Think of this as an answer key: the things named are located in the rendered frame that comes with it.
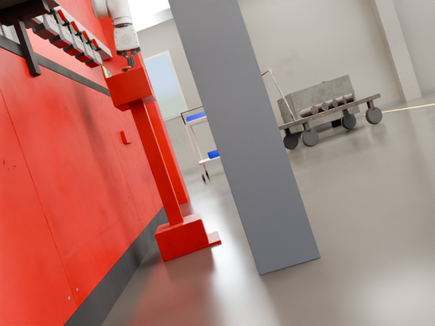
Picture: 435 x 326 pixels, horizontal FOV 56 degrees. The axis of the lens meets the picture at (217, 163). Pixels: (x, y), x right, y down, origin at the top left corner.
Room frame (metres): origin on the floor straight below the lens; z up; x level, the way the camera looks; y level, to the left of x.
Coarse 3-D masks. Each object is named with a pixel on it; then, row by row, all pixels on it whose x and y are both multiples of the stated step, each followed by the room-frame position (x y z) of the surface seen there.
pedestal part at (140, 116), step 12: (132, 108) 1.74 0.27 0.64; (144, 108) 1.74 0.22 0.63; (144, 120) 1.74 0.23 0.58; (144, 132) 1.74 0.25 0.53; (144, 144) 1.74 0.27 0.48; (156, 144) 1.74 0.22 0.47; (156, 156) 1.74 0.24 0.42; (156, 168) 1.74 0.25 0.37; (156, 180) 1.74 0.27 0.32; (168, 180) 1.74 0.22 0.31; (168, 192) 1.74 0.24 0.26; (168, 204) 1.74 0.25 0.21; (168, 216) 1.74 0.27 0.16; (180, 216) 1.74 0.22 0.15
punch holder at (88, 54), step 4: (80, 36) 2.61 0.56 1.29; (84, 40) 2.66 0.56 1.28; (84, 44) 2.61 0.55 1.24; (84, 48) 2.61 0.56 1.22; (88, 48) 2.68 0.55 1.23; (84, 52) 2.61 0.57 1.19; (88, 52) 2.64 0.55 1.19; (92, 52) 2.75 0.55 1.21; (76, 56) 2.62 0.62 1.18; (80, 56) 2.61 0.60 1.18; (84, 56) 2.64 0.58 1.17; (88, 56) 2.66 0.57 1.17; (92, 56) 2.71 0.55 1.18; (80, 60) 2.69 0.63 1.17; (84, 60) 2.72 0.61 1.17; (88, 60) 2.75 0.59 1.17
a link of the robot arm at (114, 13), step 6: (108, 0) 1.78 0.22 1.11; (114, 0) 1.77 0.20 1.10; (120, 0) 1.78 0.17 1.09; (126, 0) 1.80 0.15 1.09; (108, 6) 1.78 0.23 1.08; (114, 6) 1.78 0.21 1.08; (120, 6) 1.78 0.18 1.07; (126, 6) 1.79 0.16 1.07; (108, 12) 1.79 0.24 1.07; (114, 12) 1.78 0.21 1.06; (120, 12) 1.78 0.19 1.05; (126, 12) 1.79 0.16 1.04; (114, 18) 1.79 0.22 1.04
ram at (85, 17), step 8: (56, 0) 2.33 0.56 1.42; (64, 0) 2.51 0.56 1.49; (72, 0) 2.73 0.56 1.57; (80, 0) 2.97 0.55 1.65; (88, 0) 3.26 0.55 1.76; (56, 8) 2.27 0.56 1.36; (64, 8) 2.44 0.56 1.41; (72, 8) 2.65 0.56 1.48; (80, 8) 2.88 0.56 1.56; (88, 8) 3.15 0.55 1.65; (72, 16) 2.58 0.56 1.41; (80, 16) 2.79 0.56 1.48; (88, 16) 3.05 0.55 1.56; (88, 24) 2.96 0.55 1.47; (96, 24) 3.27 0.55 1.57; (96, 32) 3.16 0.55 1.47; (104, 40) 3.37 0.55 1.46; (104, 48) 3.25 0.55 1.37; (104, 56) 3.36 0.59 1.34
